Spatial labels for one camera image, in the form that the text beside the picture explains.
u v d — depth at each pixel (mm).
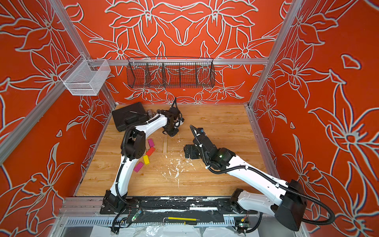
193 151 657
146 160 873
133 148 600
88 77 936
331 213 565
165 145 949
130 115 1038
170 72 996
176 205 743
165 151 924
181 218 699
